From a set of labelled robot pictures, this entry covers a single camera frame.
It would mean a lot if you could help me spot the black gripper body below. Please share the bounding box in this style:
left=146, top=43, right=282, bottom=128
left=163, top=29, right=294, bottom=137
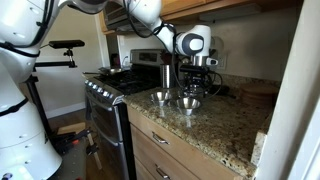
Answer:
left=185, top=73, right=206, bottom=87

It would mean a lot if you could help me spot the dark frying pan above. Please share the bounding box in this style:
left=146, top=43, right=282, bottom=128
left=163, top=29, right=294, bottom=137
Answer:
left=83, top=66, right=129, bottom=77

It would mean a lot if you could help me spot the stainless steel gas range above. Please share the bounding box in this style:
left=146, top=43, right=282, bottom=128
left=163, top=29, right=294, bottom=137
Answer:
left=83, top=49, right=168, bottom=180

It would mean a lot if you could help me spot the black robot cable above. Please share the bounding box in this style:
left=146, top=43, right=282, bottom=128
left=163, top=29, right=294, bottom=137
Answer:
left=0, top=97, right=30, bottom=118
left=121, top=0, right=179, bottom=91
left=203, top=70, right=224, bottom=101
left=0, top=0, right=56, bottom=58

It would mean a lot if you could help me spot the white wall outlet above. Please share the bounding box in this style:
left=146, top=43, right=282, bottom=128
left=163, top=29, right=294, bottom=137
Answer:
left=213, top=53, right=228, bottom=71

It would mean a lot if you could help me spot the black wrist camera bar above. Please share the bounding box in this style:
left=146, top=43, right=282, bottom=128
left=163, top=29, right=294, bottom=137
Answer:
left=179, top=65, right=210, bottom=75

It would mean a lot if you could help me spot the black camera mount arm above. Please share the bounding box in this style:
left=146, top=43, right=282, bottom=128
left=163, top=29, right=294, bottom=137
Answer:
left=33, top=48, right=78, bottom=69

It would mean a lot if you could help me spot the perforated robot workbench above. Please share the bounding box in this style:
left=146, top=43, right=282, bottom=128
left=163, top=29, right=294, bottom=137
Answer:
left=49, top=133, right=101, bottom=180

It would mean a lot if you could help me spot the light wooden board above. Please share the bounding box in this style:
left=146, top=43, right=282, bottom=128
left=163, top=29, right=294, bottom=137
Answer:
left=56, top=121, right=87, bottom=136

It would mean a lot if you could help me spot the black stereo camera bar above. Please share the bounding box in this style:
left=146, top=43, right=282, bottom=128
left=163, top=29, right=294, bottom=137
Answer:
left=48, top=39, right=86, bottom=50

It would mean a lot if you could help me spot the white door panel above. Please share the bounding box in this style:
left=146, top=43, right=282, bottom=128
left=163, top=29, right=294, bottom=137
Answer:
left=254, top=0, right=320, bottom=180

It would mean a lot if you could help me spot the brown wooden bowl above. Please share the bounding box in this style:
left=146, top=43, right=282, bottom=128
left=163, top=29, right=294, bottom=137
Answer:
left=239, top=83, right=281, bottom=108

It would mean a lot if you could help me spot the black stand pole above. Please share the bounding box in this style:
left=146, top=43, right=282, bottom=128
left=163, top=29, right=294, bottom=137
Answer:
left=24, top=74, right=56, bottom=141

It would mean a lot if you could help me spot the small stainless steel bowl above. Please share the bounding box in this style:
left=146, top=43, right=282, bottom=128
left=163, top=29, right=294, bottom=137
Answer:
left=149, top=91, right=173, bottom=108
left=175, top=97, right=202, bottom=117

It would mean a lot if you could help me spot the stainless range hood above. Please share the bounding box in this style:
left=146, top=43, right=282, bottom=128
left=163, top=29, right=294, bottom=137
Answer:
left=101, top=1, right=153, bottom=33

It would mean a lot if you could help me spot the perforated steel utensil holder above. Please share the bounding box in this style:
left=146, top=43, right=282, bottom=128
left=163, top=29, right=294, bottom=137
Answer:
left=159, top=63, right=177, bottom=89

